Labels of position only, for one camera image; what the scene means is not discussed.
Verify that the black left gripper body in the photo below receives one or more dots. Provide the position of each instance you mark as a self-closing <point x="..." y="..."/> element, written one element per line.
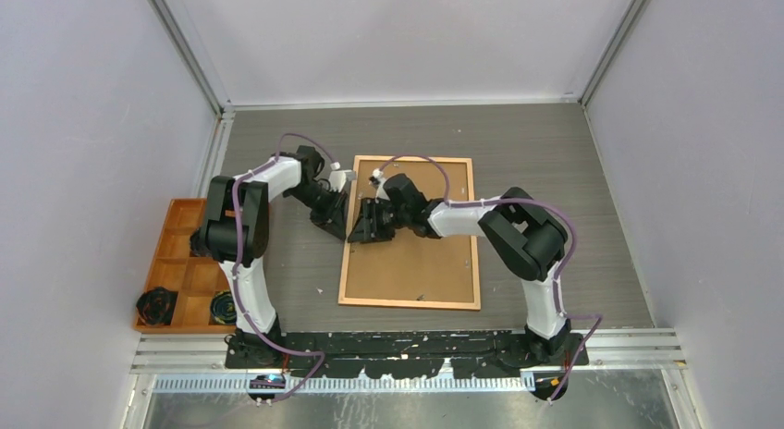
<point x="319" y="200"/>

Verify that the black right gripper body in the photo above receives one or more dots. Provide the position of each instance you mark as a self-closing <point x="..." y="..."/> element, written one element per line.
<point x="401" y="214"/>

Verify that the brown backing board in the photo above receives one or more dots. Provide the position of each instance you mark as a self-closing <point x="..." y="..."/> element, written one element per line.
<point x="416" y="267"/>

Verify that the orange wooden picture frame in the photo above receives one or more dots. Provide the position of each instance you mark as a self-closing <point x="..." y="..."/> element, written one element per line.
<point x="475" y="242"/>

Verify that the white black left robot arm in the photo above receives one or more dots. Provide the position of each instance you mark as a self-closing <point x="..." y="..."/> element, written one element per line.
<point x="235" y="229"/>

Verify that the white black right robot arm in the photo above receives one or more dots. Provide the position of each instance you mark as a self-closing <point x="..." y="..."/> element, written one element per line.
<point x="524" y="234"/>

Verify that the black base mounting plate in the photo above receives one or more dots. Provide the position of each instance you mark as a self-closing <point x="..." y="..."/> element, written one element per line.
<point x="401" y="355"/>

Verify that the dark striped tape roll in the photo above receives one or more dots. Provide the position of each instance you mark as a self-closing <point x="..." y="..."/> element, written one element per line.
<point x="222" y="308"/>

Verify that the orange compartment tray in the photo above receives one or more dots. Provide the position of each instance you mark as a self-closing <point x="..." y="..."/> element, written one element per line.
<point x="195" y="279"/>

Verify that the black tape roll lower left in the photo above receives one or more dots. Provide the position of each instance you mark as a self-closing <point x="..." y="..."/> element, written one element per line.
<point x="156" y="307"/>

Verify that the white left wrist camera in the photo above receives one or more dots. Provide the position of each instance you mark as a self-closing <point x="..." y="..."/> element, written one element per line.
<point x="340" y="178"/>

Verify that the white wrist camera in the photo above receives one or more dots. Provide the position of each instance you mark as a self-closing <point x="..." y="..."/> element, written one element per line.
<point x="340" y="178"/>
<point x="377" y="178"/>

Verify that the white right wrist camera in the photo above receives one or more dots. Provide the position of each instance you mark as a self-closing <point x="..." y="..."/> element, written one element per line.
<point x="377" y="178"/>

